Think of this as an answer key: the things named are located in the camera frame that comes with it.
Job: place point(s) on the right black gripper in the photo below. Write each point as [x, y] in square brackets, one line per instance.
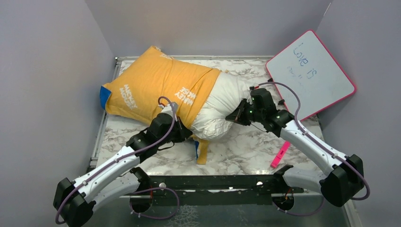
[238, 115]

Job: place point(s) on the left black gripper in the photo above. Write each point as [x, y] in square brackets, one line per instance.
[183, 133]

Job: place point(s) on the yellow Mickey Mouse pillowcase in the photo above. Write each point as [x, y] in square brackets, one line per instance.
[135, 93]

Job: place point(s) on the white pillow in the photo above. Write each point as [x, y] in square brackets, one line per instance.
[226, 95]

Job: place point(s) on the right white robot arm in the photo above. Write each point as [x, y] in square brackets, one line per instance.
[340, 176]

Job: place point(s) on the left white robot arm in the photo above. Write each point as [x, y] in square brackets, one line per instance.
[77, 200]

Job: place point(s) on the pink marker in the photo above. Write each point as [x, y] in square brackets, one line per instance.
[276, 161]

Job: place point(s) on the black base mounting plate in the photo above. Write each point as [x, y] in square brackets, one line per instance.
[176, 191]

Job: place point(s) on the pink framed whiteboard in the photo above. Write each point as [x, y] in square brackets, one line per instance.
[308, 76]

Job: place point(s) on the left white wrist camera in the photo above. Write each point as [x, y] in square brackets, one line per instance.
[170, 109]

